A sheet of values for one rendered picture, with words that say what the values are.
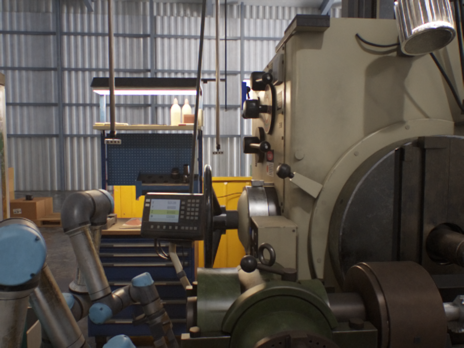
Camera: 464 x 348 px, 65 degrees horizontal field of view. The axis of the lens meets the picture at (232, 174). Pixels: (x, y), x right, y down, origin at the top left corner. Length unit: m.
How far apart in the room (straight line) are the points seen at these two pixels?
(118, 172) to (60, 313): 2.24
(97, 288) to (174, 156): 1.87
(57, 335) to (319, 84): 0.96
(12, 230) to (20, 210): 7.50
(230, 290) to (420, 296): 0.33
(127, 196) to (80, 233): 2.46
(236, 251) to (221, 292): 3.30
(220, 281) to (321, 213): 0.45
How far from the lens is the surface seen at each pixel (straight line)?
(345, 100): 1.09
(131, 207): 3.89
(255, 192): 1.20
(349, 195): 0.99
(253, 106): 1.28
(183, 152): 3.14
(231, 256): 3.97
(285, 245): 0.96
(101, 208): 1.55
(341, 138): 1.08
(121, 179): 3.24
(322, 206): 1.04
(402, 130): 1.13
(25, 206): 8.34
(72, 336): 1.15
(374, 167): 1.00
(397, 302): 0.74
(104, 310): 1.45
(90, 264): 1.46
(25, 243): 0.89
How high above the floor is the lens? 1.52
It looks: 4 degrees down
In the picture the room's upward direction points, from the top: straight up
